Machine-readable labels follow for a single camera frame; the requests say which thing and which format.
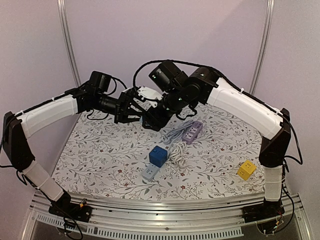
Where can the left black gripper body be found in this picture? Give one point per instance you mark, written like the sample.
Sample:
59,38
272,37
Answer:
115,108

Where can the aluminium frame post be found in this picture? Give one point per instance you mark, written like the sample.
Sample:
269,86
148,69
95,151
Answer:
270,5
62,11

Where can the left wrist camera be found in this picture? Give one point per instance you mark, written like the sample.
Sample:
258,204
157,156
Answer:
100,81

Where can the right aluminium frame post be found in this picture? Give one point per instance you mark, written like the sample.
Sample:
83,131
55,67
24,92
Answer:
270,5

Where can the grey-blue power strip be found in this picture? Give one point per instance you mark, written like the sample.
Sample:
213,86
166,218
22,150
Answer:
150,172

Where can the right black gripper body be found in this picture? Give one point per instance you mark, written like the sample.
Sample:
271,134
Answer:
152,118

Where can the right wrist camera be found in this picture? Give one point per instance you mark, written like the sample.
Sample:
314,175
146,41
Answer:
168,76

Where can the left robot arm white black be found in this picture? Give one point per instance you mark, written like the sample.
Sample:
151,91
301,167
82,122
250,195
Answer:
21,129

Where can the blue cube socket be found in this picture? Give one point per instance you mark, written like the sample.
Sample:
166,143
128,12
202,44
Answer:
158,156

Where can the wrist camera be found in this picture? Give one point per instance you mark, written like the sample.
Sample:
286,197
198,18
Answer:
100,81
168,76

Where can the purple power strip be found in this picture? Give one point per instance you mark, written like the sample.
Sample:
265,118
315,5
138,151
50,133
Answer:
192,132

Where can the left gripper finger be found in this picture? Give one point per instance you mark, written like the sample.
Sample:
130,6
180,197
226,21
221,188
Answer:
142,103
133,118

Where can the floral patterned table mat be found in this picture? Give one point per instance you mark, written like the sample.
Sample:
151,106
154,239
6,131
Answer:
105,159

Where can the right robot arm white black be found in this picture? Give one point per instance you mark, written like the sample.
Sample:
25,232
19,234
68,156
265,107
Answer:
187,84

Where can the yellow cube socket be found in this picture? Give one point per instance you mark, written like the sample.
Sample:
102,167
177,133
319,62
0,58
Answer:
246,170

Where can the aluminium front rail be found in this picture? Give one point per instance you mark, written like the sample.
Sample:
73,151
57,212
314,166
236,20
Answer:
205,219

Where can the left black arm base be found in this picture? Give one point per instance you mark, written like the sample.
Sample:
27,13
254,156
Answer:
78,211

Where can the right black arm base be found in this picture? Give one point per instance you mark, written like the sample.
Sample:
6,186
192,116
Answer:
264,210

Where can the left aluminium frame post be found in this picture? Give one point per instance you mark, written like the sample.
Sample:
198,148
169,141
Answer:
62,11

